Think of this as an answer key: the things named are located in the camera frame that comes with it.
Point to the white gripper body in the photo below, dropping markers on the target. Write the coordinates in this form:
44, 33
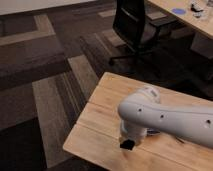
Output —
133, 132

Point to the black eraser block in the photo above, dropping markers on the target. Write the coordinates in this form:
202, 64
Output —
127, 144

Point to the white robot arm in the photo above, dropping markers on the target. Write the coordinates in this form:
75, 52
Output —
142, 110

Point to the dark blue ceramic cup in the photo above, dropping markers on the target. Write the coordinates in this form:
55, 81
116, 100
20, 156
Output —
152, 132

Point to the black office chair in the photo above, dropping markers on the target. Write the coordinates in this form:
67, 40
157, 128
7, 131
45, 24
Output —
140, 34

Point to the blue round disc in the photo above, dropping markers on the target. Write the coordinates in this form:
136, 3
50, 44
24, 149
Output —
178, 11

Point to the small grey white object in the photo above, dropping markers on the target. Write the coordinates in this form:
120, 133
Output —
197, 11

